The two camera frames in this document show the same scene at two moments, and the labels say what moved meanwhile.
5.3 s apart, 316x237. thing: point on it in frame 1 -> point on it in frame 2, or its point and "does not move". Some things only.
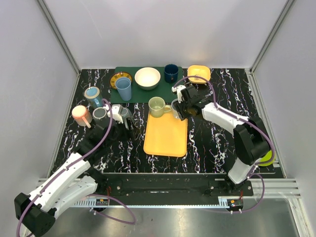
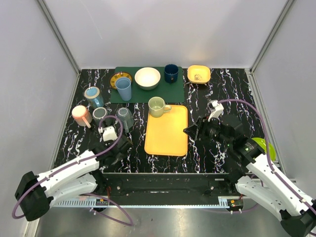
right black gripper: (178, 104) -> (203, 124)
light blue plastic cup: (123, 85) does not move
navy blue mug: (171, 73) does not move
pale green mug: (157, 107) does not move
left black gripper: (127, 126) -> (118, 148)
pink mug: (81, 116) does not move
